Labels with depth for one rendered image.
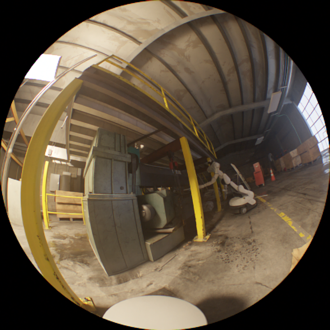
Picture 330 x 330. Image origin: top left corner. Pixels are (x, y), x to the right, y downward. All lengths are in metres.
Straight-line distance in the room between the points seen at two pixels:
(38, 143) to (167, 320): 0.84
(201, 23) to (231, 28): 1.25
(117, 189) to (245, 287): 1.43
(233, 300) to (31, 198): 1.16
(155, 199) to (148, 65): 4.71
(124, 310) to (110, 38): 5.28
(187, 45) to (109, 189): 5.28
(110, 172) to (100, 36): 4.85
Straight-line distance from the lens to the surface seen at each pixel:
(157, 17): 5.04
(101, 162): 1.09
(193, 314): 0.44
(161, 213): 1.19
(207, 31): 5.28
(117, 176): 1.11
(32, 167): 0.61
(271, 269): 1.06
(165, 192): 1.28
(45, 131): 0.67
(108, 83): 1.23
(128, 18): 5.07
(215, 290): 0.93
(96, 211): 0.96
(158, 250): 1.30
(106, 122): 1.82
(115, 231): 1.04
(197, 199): 1.46
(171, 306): 0.46
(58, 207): 4.28
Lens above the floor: 0.79
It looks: 18 degrees up
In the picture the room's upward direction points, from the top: 9 degrees counter-clockwise
